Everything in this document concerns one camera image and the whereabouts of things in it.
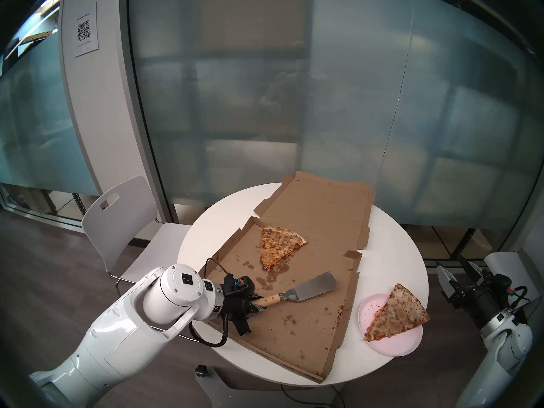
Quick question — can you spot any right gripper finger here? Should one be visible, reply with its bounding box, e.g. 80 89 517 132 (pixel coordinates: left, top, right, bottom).
436 264 467 304
457 254 494 285

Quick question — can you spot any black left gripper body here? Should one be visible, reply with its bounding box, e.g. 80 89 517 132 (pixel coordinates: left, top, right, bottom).
219 273 258 323

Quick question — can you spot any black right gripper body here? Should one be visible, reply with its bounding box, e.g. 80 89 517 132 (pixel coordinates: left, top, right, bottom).
450 273 513 329

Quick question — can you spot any wooden handled metal spatula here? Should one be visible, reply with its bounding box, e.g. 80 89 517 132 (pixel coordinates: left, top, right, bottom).
255 272 337 308

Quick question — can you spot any large cheese pizza slice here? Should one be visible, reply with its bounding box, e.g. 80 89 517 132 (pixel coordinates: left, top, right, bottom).
364 283 431 342

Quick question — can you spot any small browned pizza slice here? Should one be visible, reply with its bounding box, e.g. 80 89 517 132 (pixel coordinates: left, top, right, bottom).
260 226 307 271

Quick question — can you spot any pink round plate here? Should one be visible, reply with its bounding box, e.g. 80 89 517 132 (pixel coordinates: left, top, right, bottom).
358 293 424 357

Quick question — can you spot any open cardboard pizza box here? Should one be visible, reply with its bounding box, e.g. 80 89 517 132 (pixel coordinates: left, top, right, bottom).
205 171 376 383

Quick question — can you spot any white plastic chair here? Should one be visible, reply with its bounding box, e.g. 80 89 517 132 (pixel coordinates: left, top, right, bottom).
82 176 202 342
484 251 542 323

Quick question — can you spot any paper sign with QR code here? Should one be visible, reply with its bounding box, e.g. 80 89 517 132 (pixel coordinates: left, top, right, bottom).
72 3 99 58

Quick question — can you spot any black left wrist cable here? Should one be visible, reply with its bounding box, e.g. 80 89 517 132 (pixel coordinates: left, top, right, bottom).
188 258 233 348

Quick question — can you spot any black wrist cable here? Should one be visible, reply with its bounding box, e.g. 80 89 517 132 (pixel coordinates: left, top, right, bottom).
188 258 233 348
508 285 530 314

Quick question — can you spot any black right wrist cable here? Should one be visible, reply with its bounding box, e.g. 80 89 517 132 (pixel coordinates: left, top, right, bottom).
508 285 530 314

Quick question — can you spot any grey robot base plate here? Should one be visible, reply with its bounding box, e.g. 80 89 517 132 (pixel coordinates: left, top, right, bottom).
195 367 340 408

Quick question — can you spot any black floor cable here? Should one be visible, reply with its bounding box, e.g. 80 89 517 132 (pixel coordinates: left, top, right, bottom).
280 385 346 408

